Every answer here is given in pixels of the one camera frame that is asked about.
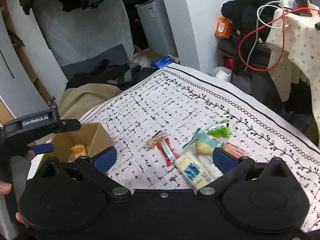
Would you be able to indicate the orange pink snack packet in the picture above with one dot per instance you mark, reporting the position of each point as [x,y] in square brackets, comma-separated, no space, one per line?
[234,150]

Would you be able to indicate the tan blanket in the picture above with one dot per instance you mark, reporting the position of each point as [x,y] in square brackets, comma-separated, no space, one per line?
[75,102]

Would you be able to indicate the teal round cookie packet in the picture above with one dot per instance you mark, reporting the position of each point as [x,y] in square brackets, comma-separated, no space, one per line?
[203,143]

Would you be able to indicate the brown cardboard box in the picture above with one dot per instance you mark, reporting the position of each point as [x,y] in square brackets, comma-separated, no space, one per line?
[92,136]

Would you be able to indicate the floral cream cloth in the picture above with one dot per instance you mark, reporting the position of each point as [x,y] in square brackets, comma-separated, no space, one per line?
[294,42]

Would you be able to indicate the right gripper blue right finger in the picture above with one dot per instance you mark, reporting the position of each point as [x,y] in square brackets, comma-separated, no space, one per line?
[233,169]

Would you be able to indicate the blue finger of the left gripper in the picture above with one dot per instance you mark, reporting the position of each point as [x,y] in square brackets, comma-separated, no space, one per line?
[42,148]

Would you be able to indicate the black plush toy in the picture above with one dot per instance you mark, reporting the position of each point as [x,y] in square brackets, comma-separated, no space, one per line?
[243,15]

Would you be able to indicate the bright green snack packet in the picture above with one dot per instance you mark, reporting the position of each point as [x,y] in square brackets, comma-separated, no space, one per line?
[220,130]

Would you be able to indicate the orange tissue box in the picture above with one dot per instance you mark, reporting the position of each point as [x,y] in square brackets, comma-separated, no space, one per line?
[223,28]

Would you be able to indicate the small peanut brittle packet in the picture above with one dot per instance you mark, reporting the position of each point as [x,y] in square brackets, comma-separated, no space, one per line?
[151,143]

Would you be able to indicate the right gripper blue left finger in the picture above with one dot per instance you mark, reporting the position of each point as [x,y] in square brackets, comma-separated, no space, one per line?
[95,169]

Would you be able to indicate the blue foil bag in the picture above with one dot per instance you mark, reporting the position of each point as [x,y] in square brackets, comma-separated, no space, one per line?
[161,63]

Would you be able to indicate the white cup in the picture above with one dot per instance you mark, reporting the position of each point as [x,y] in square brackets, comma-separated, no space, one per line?
[222,73]

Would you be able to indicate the orange rice cracker packet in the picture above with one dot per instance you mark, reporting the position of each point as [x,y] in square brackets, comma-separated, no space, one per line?
[78,151]

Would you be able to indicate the dark clothes pile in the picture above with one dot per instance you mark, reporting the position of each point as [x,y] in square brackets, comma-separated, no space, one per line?
[121,76]

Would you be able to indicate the person's left hand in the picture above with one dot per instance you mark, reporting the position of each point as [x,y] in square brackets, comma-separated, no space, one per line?
[5,188]

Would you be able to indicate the white mini fridge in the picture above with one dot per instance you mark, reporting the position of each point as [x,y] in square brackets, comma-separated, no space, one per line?
[157,28]

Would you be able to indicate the long white blueberry bar packet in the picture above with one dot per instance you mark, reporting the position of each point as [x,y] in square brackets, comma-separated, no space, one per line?
[198,170]

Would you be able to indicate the white black-patterned tablecloth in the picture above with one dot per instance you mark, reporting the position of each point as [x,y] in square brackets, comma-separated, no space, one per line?
[179,100]

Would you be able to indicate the red and blue candy packet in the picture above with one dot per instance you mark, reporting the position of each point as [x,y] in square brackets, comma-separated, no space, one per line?
[168,153]

